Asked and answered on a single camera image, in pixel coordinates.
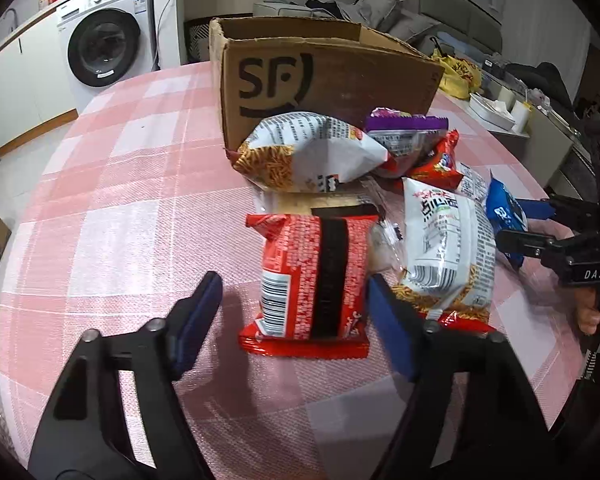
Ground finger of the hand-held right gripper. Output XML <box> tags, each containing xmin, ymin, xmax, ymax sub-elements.
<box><xmin>520</xmin><ymin>195</ymin><xmax>596</xmax><ymax>235</ymax></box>
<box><xmin>496</xmin><ymin>229</ymin><xmax>576</xmax><ymax>267</ymax></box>

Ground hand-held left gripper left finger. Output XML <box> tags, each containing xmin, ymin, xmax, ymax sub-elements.
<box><xmin>27</xmin><ymin>271</ymin><xmax>224</xmax><ymax>480</ymax></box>

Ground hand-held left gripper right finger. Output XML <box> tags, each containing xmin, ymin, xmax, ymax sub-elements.
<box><xmin>366</xmin><ymin>274</ymin><xmax>556</xmax><ymax>480</ymax></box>

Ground blue cookie packet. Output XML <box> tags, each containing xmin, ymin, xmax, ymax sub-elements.
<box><xmin>485</xmin><ymin>172</ymin><xmax>528</xmax><ymax>268</ymax></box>

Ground white noodle snack bag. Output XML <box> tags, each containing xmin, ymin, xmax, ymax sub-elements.
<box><xmin>397</xmin><ymin>176</ymin><xmax>497</xmax><ymax>336</ymax></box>
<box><xmin>231</xmin><ymin>111</ymin><xmax>398</xmax><ymax>193</ymax></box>

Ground red instant noodle packet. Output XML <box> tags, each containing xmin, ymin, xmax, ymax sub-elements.
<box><xmin>237</xmin><ymin>212</ymin><xmax>381</xmax><ymax>360</ymax></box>

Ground small red snack packet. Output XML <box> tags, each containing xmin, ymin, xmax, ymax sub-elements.
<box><xmin>407</xmin><ymin>129</ymin><xmax>488</xmax><ymax>201</ymax></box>

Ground clear plastic snack packet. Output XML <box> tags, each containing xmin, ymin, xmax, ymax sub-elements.
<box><xmin>256</xmin><ymin>180</ymin><xmax>406</xmax><ymax>273</ymax></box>

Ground purple snack packet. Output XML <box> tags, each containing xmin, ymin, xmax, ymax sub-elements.
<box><xmin>364</xmin><ymin>107</ymin><xmax>449</xmax><ymax>173</ymax></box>

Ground brown cardboard box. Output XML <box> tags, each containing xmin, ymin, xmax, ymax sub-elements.
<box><xmin>209</xmin><ymin>16</ymin><xmax>446</xmax><ymax>158</ymax></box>

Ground person's right hand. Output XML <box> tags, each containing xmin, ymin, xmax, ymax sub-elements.
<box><xmin>575</xmin><ymin>285</ymin><xmax>600</xmax><ymax>336</ymax></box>

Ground white cup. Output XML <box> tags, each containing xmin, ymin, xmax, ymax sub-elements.
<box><xmin>510</xmin><ymin>100</ymin><xmax>532</xmax><ymax>133</ymax></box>

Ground white tray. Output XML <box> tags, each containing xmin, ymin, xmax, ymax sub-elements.
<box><xmin>469</xmin><ymin>92</ymin><xmax>518</xmax><ymax>128</ymax></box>

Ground black bag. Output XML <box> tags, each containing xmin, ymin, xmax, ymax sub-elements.
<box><xmin>507</xmin><ymin>62</ymin><xmax>576</xmax><ymax>111</ymax></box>

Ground pink checked tablecloth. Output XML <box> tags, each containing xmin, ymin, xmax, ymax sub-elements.
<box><xmin>0</xmin><ymin>62</ymin><xmax>588</xmax><ymax>480</ymax></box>

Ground yellow plastic bag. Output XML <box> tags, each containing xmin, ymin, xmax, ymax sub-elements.
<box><xmin>432</xmin><ymin>50</ymin><xmax>483</xmax><ymax>100</ymax></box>

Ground grey sofa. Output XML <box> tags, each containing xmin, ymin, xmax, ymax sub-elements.
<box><xmin>252</xmin><ymin>0</ymin><xmax>506</xmax><ymax>61</ymax></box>

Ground grey pillow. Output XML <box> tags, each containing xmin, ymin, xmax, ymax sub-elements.
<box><xmin>350</xmin><ymin>0</ymin><xmax>406</xmax><ymax>33</ymax></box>

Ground black white patterned basket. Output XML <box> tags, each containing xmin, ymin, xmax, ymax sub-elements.
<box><xmin>185</xmin><ymin>17</ymin><xmax>213</xmax><ymax>65</ymax></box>

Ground white washing machine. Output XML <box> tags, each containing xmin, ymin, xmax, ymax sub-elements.
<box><xmin>55</xmin><ymin>0</ymin><xmax>160</xmax><ymax>103</ymax></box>

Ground white cabinet with counter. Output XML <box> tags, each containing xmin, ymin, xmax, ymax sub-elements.
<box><xmin>0</xmin><ymin>7</ymin><xmax>81</xmax><ymax>156</ymax></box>

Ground dark clothes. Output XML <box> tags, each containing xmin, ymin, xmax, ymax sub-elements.
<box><xmin>305</xmin><ymin>0</ymin><xmax>351</xmax><ymax>18</ymax></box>

